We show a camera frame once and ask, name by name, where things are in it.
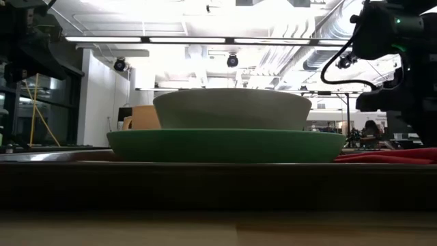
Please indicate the small black monitor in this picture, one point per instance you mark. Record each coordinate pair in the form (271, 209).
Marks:
(124, 114)

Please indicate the dark brown serving tray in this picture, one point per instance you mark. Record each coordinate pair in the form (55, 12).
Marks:
(218, 184)

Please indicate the red cloth napkin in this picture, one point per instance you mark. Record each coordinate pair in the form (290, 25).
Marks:
(392, 156)

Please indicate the black ceiling spotlight cluster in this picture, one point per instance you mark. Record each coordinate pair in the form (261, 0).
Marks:
(345, 62)

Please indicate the cream bowl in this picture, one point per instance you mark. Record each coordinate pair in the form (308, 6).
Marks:
(232, 109)

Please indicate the black ceiling camera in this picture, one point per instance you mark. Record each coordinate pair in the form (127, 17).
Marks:
(119, 65)
(232, 61)

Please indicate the cream mug with orange inside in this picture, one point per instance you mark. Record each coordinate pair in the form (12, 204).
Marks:
(145, 118)

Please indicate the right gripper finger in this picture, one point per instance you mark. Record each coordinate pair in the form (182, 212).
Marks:
(382, 101)

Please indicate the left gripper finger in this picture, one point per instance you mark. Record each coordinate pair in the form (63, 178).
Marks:
(41, 65)

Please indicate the person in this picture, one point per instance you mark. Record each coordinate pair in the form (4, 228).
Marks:
(371, 131)

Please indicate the green plate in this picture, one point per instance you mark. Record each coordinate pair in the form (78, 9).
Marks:
(225, 147)

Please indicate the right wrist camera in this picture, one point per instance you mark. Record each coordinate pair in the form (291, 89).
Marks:
(385, 30)

